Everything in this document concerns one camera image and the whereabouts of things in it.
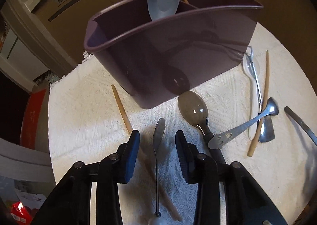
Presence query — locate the long wooden chopstick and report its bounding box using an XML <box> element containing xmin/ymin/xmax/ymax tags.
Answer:
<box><xmin>111</xmin><ymin>84</ymin><xmax>183</xmax><ymax>222</ymax></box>

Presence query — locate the white plastic spoon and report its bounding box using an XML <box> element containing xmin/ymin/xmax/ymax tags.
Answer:
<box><xmin>242</xmin><ymin>51</ymin><xmax>261</xmax><ymax>141</ymax></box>

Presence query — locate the white textured table cloth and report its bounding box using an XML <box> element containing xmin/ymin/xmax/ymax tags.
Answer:
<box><xmin>48</xmin><ymin>25</ymin><xmax>316</xmax><ymax>224</ymax></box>

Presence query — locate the metal spoon white ball handle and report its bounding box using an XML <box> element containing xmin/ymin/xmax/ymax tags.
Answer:
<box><xmin>148</xmin><ymin>118</ymin><xmax>167</xmax><ymax>225</ymax></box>

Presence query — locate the purple plastic utensil caddy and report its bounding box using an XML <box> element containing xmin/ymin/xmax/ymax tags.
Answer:
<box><xmin>84</xmin><ymin>0</ymin><xmax>263</xmax><ymax>109</ymax></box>

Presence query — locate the red snack package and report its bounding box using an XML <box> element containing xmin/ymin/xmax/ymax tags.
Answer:
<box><xmin>10</xmin><ymin>201</ymin><xmax>38</xmax><ymax>225</ymax></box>

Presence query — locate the red floor mat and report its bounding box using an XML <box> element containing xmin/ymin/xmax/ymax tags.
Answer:
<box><xmin>20</xmin><ymin>89</ymin><xmax>47</xmax><ymax>150</ymax></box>

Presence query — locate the black handled spoon upright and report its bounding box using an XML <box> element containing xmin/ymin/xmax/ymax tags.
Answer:
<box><xmin>178</xmin><ymin>91</ymin><xmax>226</xmax><ymax>169</ymax></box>

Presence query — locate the short wooden chopstick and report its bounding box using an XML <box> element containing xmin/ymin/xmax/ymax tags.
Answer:
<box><xmin>246</xmin><ymin>50</ymin><xmax>271</xmax><ymax>157</ymax></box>

